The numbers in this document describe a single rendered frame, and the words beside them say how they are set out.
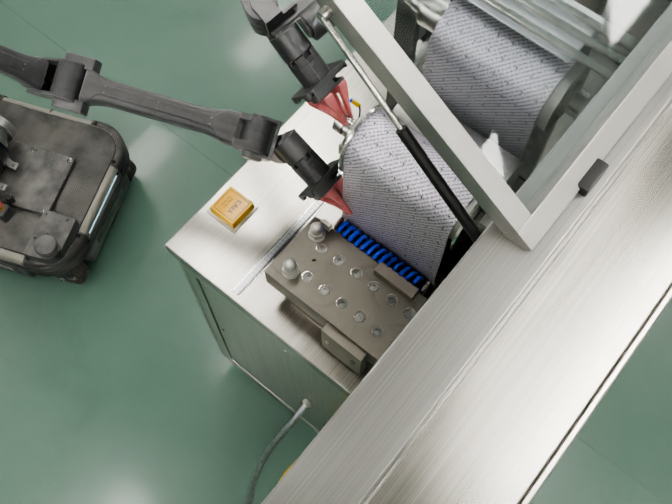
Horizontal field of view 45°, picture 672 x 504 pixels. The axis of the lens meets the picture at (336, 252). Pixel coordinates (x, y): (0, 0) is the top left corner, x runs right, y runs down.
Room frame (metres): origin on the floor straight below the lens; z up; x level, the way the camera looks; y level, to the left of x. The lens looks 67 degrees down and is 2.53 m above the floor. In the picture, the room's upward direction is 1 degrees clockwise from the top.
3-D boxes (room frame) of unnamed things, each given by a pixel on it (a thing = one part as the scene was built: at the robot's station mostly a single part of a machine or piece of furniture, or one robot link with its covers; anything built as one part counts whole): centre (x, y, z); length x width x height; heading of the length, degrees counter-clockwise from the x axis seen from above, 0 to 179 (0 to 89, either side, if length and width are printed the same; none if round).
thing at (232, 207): (0.79, 0.23, 0.91); 0.07 x 0.07 x 0.02; 51
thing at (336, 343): (0.45, -0.02, 0.96); 0.10 x 0.03 x 0.11; 51
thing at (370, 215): (0.65, -0.10, 1.11); 0.23 x 0.01 x 0.18; 51
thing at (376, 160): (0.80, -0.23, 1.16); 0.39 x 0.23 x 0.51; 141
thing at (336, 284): (0.53, -0.06, 1.00); 0.40 x 0.16 x 0.06; 51
